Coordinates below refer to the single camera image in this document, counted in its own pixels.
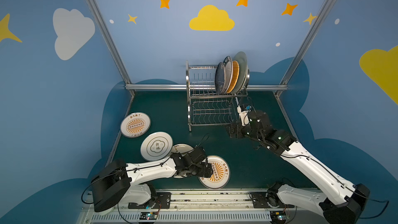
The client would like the orange sunburst plate front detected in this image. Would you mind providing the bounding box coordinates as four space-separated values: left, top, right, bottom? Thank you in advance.
199 156 230 189

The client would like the orange sunburst plate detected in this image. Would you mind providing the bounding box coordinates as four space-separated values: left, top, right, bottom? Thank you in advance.
120 112 151 138
199 156 230 189

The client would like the steel two-tier dish rack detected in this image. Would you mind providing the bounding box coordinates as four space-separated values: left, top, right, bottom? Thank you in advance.
186 63 248 131

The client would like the white plate with black motif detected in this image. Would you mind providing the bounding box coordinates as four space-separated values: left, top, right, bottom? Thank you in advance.
141 132 173 161

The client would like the dark blue speckled plate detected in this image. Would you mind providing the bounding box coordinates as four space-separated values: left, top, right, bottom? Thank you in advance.
215 62 225 94

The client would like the yellow woven plate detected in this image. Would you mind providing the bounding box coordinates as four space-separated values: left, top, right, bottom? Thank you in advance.
227 61 239 94

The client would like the green rim Hao Wei plate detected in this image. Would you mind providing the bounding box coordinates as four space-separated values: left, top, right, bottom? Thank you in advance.
222 56 233 94

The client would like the large pale green plate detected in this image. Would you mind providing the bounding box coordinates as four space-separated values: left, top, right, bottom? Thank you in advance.
231 51 248 94

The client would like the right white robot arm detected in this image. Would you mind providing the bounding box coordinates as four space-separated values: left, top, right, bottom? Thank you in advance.
227 111 370 224

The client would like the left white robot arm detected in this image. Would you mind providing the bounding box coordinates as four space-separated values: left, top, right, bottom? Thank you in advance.
90 146 214 213

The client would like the orange sunburst plate by rack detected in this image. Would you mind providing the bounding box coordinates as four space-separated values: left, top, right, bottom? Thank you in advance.
120 112 151 138

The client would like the cream floral plate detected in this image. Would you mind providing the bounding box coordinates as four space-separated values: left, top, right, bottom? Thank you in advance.
170 144 193 178

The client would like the left green circuit board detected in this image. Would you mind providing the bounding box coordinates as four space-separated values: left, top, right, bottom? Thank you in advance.
140 212 158 221

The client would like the green circuit board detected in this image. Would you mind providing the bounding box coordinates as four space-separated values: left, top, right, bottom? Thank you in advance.
270 212 288 224
140 212 158 221

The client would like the right green circuit board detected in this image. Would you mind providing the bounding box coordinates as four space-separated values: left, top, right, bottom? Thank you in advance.
270 212 288 224

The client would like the aluminium back frame rail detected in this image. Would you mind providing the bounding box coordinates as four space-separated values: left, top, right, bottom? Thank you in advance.
125 83 288 92

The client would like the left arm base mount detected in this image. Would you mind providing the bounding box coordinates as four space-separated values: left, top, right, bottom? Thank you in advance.
128 192 172 209

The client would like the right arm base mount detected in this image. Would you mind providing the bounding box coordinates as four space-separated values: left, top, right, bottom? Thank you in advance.
249 192 294 208

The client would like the right aluminium upright post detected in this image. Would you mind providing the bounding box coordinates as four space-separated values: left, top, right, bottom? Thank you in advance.
280 0 337 88

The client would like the aluminium upright post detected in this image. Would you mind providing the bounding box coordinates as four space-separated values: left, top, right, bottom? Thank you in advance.
85 0 131 84
280 0 337 88

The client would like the left aluminium upright post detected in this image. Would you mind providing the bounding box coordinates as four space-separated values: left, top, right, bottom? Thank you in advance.
85 0 131 84

